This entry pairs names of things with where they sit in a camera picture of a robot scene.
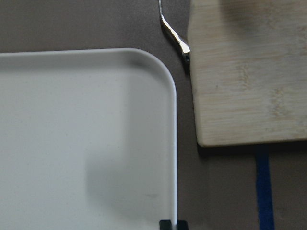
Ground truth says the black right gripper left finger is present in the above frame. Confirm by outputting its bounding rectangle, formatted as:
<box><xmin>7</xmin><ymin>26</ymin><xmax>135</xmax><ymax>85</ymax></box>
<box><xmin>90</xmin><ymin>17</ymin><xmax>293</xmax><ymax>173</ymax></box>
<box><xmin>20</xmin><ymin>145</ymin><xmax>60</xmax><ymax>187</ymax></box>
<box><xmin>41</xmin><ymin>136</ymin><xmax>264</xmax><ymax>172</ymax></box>
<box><xmin>159</xmin><ymin>219</ymin><xmax>172</xmax><ymax>230</ymax></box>

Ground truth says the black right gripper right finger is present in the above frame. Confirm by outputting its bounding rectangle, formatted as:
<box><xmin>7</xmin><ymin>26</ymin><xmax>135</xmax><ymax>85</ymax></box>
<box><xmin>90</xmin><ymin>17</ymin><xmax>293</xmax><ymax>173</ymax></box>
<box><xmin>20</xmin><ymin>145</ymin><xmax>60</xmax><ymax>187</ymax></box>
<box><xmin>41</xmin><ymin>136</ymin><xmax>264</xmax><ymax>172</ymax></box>
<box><xmin>177</xmin><ymin>220</ymin><xmax>188</xmax><ymax>230</ymax></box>

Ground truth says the cream rabbit tray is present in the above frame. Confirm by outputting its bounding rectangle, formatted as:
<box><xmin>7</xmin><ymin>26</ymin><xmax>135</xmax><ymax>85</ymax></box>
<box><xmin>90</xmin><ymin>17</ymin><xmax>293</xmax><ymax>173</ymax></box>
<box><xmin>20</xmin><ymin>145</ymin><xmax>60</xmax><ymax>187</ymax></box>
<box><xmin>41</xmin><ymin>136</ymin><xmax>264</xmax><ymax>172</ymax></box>
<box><xmin>0</xmin><ymin>48</ymin><xmax>177</xmax><ymax>230</ymax></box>

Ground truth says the bamboo cutting board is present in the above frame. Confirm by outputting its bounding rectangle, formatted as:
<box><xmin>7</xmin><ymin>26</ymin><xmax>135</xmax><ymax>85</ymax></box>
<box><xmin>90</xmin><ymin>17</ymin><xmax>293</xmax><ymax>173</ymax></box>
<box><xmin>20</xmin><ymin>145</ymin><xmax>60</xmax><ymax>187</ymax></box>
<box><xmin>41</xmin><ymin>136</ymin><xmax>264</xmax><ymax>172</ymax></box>
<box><xmin>188</xmin><ymin>0</ymin><xmax>307</xmax><ymax>147</ymax></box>

